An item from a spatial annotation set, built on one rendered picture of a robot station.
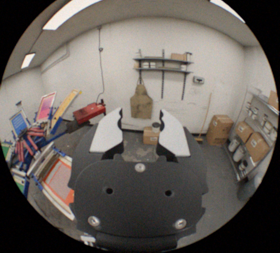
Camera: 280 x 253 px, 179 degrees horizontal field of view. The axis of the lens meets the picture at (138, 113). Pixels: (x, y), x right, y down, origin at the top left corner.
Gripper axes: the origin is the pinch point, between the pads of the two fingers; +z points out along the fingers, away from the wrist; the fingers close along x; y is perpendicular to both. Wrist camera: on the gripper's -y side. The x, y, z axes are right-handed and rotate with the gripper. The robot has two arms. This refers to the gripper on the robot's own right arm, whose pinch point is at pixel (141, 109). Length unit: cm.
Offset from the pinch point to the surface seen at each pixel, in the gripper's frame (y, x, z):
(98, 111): 67, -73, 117
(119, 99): 73, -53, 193
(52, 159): 72, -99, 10
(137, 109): 93, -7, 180
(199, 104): 61, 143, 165
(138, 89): 43, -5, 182
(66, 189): 78, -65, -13
